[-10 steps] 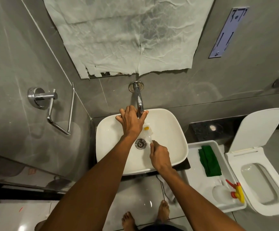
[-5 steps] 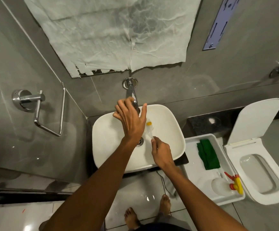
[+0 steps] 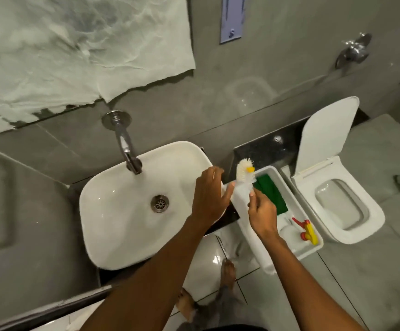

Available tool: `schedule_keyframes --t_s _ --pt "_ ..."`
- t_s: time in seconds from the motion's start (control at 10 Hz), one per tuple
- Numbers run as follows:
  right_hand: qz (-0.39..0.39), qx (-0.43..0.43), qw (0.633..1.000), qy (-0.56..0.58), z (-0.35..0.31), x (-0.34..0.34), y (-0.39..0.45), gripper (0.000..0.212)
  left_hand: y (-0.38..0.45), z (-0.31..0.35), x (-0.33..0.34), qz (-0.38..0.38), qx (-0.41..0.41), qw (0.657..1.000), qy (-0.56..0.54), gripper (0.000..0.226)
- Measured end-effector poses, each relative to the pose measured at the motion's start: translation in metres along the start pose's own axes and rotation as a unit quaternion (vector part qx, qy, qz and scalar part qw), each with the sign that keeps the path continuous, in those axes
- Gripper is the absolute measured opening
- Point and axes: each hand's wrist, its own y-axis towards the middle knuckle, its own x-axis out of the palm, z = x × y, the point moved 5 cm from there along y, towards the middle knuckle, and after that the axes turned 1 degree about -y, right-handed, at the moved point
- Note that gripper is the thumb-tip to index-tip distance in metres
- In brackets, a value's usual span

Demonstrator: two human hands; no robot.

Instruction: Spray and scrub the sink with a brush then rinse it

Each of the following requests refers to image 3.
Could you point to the person's left hand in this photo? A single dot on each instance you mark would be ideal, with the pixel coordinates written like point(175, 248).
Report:
point(207, 199)

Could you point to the person's right hand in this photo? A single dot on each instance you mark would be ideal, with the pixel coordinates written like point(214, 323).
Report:
point(263, 218)

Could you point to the person's left thumb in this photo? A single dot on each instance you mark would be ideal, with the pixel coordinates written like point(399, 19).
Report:
point(228, 193)

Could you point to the person's right thumb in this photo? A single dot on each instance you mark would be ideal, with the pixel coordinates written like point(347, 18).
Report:
point(251, 200)

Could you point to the white toilet brush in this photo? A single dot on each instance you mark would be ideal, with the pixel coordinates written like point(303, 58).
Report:
point(242, 199)

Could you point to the person's left forearm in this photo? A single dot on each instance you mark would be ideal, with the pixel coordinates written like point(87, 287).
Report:
point(151, 282)

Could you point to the person's right forearm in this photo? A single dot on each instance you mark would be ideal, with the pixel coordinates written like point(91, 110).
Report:
point(303, 289)

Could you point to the green cloth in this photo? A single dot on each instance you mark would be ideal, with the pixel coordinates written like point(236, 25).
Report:
point(272, 193)

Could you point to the white plastic tray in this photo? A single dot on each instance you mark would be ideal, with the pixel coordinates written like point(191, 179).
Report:
point(298, 207)

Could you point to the black granite panel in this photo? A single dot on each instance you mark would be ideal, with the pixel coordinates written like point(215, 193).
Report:
point(260, 153)

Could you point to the spray bottle with yellow trigger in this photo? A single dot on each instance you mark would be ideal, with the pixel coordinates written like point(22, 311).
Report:
point(309, 233)

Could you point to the chrome flush button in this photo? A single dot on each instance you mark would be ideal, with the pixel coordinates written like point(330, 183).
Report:
point(278, 139)

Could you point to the chrome sink drain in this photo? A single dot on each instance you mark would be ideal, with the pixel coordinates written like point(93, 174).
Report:
point(159, 203)

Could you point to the person's right foot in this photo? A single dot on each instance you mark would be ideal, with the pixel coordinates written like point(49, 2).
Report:
point(228, 274)

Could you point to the person's foot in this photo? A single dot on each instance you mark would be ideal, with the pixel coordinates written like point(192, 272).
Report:
point(228, 274)
point(185, 304)

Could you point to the white toilet lid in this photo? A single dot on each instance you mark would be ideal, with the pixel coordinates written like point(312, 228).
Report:
point(327, 134)

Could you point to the white toilet bowl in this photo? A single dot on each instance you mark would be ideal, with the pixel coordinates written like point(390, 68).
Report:
point(358, 220)

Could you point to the white ceramic sink basin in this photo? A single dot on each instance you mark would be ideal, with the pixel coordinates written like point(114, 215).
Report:
point(117, 210)

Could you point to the grey trousers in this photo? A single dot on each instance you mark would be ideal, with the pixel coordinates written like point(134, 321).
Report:
point(220, 315)

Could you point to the person's left foot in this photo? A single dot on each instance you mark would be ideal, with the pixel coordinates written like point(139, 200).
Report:
point(185, 304)

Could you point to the chrome wall faucet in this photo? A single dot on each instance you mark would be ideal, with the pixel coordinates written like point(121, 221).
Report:
point(123, 141)

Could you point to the pale blue wall sign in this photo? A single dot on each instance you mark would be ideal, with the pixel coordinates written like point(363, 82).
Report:
point(232, 18)

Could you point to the chrome wall tap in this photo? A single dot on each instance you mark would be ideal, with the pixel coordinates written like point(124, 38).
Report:
point(355, 49)

